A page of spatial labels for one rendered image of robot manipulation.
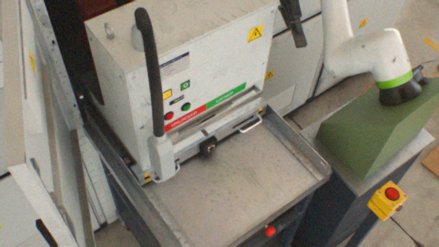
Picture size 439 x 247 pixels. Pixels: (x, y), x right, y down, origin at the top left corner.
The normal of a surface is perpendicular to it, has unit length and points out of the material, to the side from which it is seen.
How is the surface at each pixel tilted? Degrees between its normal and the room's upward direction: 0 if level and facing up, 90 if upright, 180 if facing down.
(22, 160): 0
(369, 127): 90
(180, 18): 0
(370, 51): 75
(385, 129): 90
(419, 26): 0
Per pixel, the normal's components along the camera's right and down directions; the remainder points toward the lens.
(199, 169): 0.04, -0.59
